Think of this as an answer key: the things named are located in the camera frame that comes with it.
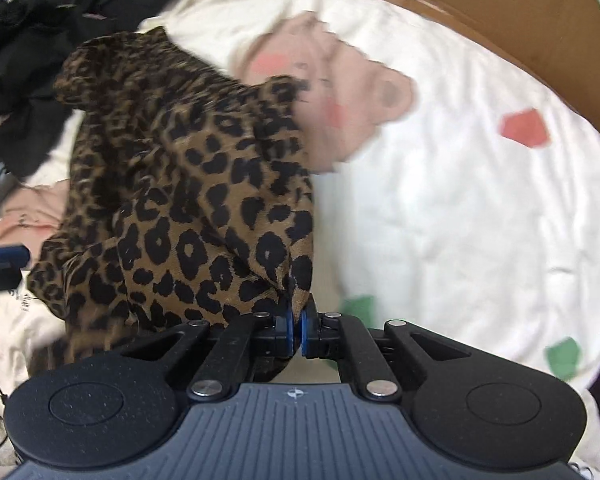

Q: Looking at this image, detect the white bear print blanket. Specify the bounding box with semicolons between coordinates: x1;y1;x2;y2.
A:
0;0;600;480

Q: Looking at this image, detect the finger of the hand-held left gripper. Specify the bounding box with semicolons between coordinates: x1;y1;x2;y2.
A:
0;244;32;293

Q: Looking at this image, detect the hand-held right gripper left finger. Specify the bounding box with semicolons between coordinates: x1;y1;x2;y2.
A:
121;300;298;402

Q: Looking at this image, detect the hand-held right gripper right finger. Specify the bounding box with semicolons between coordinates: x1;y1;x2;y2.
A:
300;305;474;402

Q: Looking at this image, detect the leopard print garment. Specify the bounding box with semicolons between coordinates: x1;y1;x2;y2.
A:
26;26;317;376

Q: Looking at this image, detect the pile of dark clothes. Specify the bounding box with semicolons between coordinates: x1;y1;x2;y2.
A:
0;0;291;181

